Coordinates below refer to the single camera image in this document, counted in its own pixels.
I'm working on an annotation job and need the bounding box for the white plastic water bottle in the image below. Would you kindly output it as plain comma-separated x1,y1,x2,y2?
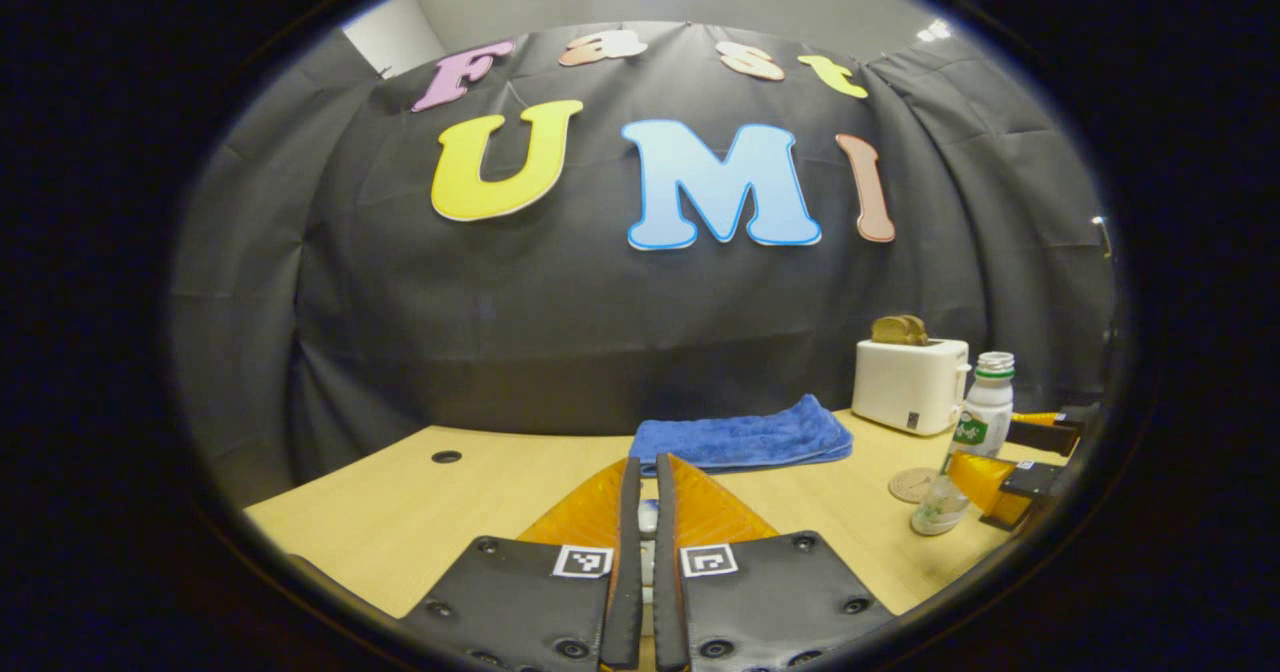
910,352,1016,537

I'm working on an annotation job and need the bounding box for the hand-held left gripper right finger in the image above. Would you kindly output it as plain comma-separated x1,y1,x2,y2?
652,452,897,672

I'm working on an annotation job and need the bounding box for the black backdrop cloth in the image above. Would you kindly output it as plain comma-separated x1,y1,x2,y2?
170,20,1116,508

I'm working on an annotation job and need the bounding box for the round beige coaster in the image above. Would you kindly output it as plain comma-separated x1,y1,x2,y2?
888,467,941,504

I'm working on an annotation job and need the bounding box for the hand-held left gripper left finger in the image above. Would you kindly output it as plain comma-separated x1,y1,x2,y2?
400,457,643,672

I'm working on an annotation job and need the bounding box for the white toaster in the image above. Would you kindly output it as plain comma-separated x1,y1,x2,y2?
852,337,971,437

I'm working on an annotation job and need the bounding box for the blue towel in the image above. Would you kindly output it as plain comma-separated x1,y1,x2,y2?
628,394,854,475

